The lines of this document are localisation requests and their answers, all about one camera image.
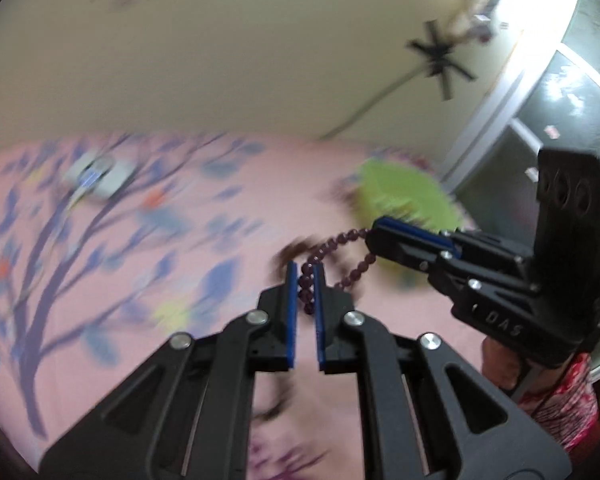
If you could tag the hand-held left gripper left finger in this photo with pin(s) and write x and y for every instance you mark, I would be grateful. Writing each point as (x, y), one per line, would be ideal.
(292, 310)

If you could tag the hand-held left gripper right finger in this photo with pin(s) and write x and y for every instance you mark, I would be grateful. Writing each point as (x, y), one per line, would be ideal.
(320, 320)

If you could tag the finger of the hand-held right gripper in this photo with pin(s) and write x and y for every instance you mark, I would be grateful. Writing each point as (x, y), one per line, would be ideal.
(405, 255)
(415, 232)

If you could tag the green plastic tray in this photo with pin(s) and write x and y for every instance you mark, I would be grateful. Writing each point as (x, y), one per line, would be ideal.
(405, 195)

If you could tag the person's right hand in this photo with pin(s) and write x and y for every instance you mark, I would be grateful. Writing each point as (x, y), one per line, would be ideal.
(495, 365)

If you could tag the pink printed blanket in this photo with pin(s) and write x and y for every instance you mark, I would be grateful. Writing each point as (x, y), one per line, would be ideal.
(130, 285)

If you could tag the black tape cross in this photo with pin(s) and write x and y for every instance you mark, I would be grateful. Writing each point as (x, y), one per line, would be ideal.
(437, 55)

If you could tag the white charger device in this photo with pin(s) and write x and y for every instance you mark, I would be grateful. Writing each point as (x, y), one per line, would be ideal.
(100, 175)

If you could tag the window with white frame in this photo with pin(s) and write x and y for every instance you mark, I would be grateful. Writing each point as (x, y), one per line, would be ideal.
(505, 105)

